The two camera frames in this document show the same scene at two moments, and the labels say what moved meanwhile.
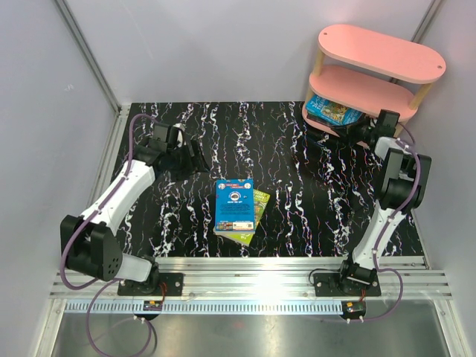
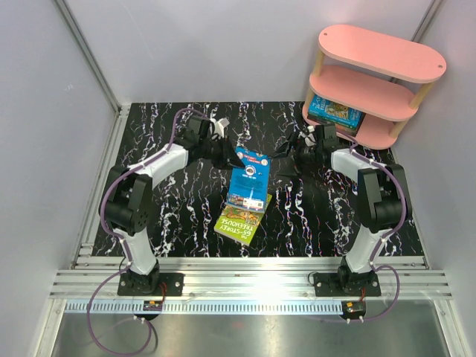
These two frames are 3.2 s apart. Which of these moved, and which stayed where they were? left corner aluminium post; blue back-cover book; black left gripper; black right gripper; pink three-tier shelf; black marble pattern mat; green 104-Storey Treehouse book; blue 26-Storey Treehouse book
Moved: green 104-Storey Treehouse book; black right gripper; blue back-cover book; black left gripper
Stayed: pink three-tier shelf; blue 26-Storey Treehouse book; black marble pattern mat; left corner aluminium post
